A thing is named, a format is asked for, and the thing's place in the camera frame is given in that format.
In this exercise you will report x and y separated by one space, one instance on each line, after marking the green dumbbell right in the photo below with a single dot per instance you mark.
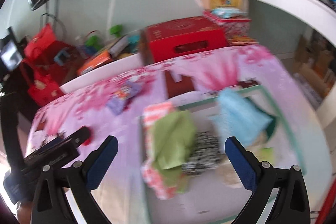
116 31

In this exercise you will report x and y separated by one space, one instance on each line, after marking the leopard print scrunchie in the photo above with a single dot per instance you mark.
206 155

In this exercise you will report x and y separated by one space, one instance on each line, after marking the orange flat box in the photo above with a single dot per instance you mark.
99 59

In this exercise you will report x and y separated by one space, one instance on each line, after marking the red tape roll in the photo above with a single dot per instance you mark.
87 136

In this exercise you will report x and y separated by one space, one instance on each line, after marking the person's left hand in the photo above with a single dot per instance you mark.
24 210

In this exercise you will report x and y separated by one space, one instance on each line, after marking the teal small toy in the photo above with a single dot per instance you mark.
133 43

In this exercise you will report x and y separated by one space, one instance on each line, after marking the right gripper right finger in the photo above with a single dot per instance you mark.
291 204

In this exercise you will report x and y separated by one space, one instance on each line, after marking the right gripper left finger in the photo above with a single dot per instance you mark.
88 176

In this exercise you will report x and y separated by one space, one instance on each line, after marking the white foam board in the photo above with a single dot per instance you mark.
109 70

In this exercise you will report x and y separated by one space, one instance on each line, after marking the red patterned tin box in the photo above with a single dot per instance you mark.
236 29

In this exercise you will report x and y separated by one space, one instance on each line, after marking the black printer device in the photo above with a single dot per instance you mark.
11 54

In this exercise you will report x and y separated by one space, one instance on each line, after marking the large red gift box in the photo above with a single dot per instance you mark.
179 37

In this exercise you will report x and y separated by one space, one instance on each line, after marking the light blue face mask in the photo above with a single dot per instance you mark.
239 117

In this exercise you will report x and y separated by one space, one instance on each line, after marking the green dumbbell left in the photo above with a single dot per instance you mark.
93 42

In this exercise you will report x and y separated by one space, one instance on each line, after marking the light blue tissue pack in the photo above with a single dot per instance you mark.
227 12

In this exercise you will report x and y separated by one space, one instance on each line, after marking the purple snack packet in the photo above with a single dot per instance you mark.
119 99

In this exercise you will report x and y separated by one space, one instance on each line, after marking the green microfiber cloth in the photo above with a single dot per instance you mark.
173 141

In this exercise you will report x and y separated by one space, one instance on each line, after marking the white green-rimmed tray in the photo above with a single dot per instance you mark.
217 195

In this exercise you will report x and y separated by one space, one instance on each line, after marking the green dumbbell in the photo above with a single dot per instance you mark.
93 42
116 31

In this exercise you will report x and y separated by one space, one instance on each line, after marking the red paper gift bag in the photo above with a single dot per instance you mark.
42 49

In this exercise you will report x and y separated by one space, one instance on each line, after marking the blue small frame gadget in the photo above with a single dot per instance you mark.
62 56

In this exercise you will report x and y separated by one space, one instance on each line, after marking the red felt handbag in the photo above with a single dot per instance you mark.
42 88

